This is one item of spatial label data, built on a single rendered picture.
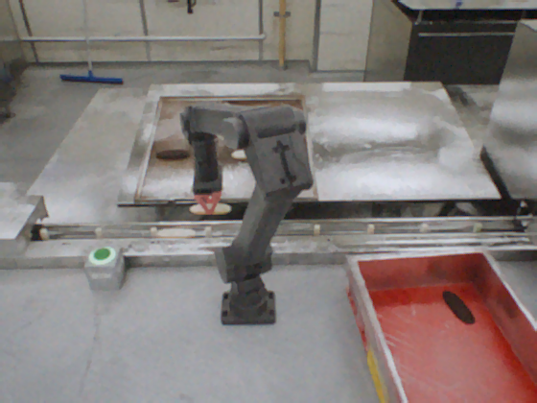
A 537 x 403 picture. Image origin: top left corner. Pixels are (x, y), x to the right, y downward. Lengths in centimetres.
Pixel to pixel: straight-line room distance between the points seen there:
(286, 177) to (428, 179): 80
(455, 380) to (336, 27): 386
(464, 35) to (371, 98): 130
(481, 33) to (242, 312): 232
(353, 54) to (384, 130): 312
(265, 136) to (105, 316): 62
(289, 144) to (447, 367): 58
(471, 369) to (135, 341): 68
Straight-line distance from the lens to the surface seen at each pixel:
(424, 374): 102
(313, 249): 117
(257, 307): 103
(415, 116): 166
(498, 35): 301
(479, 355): 109
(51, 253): 127
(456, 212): 146
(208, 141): 107
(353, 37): 462
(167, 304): 112
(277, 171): 66
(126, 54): 506
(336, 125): 157
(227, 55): 491
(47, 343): 112
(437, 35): 288
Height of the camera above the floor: 163
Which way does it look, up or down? 35 degrees down
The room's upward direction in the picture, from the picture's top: straight up
